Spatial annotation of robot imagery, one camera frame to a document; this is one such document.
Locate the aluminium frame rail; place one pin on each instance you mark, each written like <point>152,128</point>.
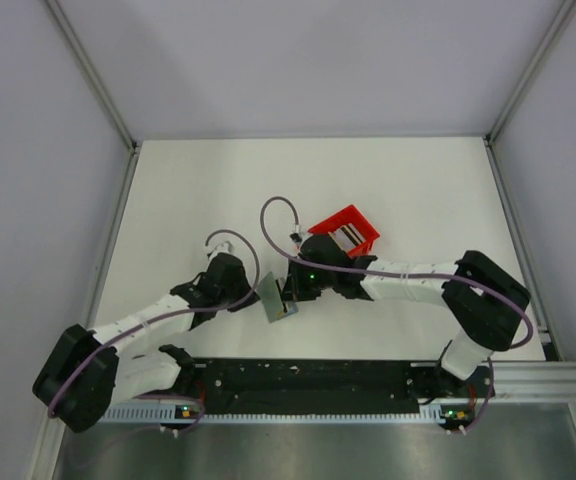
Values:
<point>535,382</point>

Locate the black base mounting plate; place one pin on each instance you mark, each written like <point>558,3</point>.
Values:
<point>248,386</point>

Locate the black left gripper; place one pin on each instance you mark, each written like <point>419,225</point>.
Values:
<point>246,288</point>

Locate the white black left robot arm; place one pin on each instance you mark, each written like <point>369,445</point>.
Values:
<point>90,370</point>

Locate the red plastic card tray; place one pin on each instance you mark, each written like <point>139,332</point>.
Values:
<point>349,215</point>

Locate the white slotted cable duct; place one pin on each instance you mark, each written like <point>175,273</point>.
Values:
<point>139,413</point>

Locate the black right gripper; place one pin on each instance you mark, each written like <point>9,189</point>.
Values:
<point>294,289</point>

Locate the green leather card holder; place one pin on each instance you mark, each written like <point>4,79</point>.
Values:
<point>269,291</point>

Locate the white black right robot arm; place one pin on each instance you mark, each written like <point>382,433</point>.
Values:
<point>488,304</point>

